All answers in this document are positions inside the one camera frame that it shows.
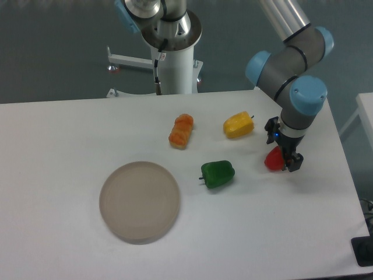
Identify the red bell pepper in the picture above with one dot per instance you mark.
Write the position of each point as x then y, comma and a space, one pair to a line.
274, 160

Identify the beige round plate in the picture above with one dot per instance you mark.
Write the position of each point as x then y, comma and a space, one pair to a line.
139, 202

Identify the orange bell pepper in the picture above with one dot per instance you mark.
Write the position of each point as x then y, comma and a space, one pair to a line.
181, 131

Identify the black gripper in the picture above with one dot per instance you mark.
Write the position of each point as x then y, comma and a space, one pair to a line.
287, 139

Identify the black socket box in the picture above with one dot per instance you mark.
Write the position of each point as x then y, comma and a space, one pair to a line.
362, 247

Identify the yellow bell pepper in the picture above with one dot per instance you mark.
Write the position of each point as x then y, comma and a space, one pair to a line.
238, 125

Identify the white side table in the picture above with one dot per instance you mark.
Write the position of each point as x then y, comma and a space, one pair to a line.
362, 115

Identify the green bell pepper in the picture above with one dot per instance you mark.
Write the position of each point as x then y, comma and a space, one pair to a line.
217, 174

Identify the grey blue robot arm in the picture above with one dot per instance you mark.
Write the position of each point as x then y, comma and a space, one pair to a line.
282, 76

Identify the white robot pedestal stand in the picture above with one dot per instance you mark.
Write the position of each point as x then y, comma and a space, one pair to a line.
171, 43

